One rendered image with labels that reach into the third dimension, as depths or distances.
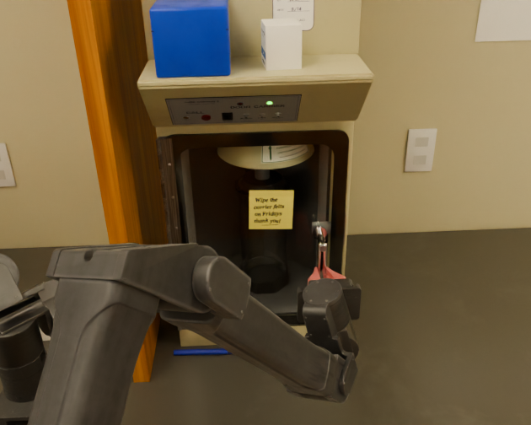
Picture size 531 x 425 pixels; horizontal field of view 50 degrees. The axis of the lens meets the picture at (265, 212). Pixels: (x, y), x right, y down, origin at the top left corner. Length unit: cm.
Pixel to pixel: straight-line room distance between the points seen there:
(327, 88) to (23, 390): 55
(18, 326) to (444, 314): 87
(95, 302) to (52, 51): 103
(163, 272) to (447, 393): 76
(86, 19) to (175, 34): 12
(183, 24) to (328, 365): 48
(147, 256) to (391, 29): 104
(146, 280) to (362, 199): 113
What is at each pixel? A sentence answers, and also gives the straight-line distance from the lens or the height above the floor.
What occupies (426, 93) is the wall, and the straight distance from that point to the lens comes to 144.
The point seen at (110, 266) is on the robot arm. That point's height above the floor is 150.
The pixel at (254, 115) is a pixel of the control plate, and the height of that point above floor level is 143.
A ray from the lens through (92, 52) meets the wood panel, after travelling 83.
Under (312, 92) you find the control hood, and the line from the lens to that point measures 82.
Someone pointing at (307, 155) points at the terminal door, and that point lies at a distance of 95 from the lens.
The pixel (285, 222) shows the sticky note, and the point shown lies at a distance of 100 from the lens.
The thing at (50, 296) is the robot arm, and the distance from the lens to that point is 76.
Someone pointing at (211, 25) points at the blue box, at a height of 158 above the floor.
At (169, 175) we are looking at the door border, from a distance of 96.
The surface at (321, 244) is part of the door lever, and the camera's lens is 97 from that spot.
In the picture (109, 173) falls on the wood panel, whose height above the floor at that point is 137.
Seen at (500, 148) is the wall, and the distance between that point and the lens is 156.
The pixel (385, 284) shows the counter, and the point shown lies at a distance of 135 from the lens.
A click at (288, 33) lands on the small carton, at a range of 81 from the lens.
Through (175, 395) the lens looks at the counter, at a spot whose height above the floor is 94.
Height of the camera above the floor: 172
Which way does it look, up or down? 29 degrees down
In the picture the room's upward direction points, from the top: 1 degrees counter-clockwise
